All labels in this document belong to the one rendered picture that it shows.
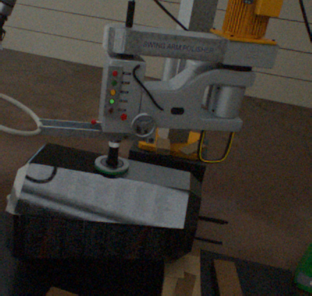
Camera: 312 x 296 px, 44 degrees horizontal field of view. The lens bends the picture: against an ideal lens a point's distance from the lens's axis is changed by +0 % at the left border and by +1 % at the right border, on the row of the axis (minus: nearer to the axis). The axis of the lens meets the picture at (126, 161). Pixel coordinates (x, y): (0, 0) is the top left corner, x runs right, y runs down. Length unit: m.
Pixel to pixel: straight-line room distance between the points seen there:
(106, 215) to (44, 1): 7.12
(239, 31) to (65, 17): 6.78
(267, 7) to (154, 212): 1.26
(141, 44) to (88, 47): 6.62
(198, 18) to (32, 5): 6.59
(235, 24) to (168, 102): 0.54
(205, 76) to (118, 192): 0.85
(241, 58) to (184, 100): 0.38
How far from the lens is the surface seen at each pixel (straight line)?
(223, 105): 2.39
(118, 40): 2.09
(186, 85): 2.25
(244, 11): 2.28
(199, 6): 2.87
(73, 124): 2.34
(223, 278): 2.97
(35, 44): 9.22
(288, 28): 8.11
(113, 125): 2.20
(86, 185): 2.38
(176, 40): 2.15
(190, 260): 2.83
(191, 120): 2.32
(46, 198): 2.39
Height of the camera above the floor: 1.96
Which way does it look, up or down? 26 degrees down
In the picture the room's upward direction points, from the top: 8 degrees clockwise
